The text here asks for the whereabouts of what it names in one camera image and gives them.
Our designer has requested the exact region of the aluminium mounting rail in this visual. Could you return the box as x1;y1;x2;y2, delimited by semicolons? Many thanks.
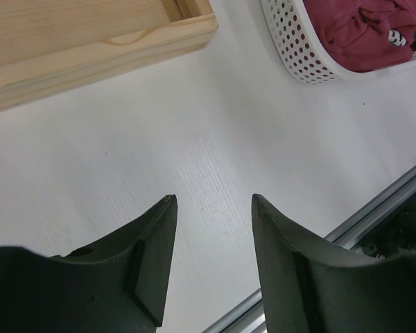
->
202;160;416;333

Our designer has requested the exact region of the black white striped garment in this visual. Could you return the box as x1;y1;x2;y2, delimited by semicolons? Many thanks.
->
388;29;408;46

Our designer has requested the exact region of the wooden clothes rack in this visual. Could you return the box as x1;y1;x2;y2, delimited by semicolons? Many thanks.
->
0;1;218;111

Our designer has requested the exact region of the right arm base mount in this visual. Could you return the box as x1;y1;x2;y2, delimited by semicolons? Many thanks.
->
356;192;416;259

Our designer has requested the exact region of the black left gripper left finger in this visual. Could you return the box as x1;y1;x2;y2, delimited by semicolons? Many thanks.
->
0;195;177;332

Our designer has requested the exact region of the white perforated plastic basket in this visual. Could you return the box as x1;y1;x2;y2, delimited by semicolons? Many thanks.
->
261;1;416;85

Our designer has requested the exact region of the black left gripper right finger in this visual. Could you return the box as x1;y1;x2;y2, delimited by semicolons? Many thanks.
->
252;194;416;332

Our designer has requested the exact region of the red tank top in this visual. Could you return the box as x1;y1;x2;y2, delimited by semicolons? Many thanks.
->
304;1;416;72

